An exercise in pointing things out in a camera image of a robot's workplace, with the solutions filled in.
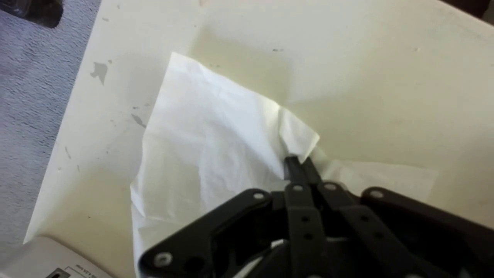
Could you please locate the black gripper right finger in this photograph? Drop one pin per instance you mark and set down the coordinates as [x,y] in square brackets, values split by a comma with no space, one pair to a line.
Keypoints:
[411,236]

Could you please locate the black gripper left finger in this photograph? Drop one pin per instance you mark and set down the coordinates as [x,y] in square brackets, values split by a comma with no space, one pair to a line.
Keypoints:
[206,241]

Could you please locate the white paper napkin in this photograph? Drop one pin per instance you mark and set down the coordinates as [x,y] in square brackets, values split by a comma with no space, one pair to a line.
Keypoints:
[206,144]

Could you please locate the white power cube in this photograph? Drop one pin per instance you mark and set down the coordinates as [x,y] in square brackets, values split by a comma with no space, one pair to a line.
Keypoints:
[47,260]

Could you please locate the dark wood dresser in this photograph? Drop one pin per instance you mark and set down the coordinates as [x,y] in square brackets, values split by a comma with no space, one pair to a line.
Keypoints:
[31,9]

